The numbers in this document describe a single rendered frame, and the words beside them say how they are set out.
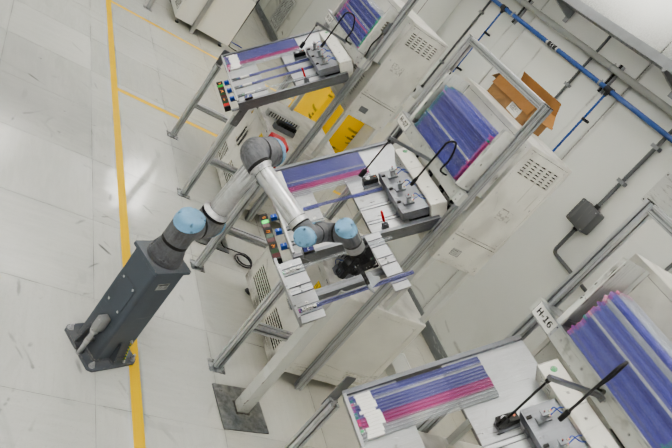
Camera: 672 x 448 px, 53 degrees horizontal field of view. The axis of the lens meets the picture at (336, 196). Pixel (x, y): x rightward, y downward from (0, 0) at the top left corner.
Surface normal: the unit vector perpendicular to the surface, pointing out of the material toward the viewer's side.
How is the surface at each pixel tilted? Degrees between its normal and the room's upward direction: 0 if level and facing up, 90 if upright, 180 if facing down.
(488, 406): 44
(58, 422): 0
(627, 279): 90
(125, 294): 90
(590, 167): 90
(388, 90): 90
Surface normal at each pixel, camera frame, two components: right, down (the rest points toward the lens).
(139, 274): -0.55, -0.06
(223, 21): 0.28, 0.58
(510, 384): -0.11, -0.77
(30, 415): 0.59, -0.73
